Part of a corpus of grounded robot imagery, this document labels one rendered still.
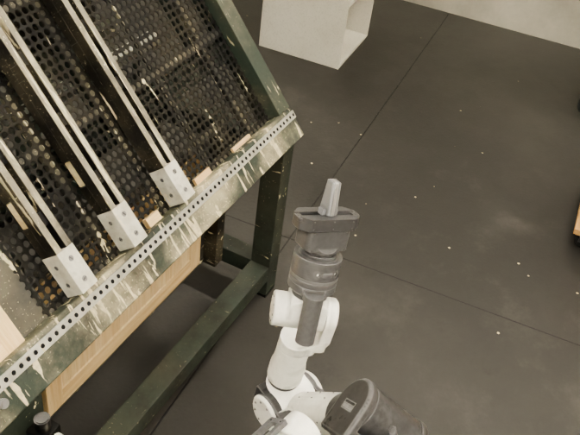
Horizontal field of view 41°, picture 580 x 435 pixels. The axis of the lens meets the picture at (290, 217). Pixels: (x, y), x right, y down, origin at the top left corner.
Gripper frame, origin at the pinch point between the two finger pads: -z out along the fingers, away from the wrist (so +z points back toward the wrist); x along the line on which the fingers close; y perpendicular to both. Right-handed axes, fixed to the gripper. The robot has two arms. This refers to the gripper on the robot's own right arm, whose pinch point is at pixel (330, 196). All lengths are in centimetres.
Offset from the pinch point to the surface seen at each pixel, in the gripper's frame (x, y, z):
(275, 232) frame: -78, 150, 83
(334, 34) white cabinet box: -198, 331, 33
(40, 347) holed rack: 33, 62, 68
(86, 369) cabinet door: 6, 113, 113
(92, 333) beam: 18, 69, 70
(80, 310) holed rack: 21, 71, 64
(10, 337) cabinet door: 40, 65, 66
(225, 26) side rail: -44, 155, 2
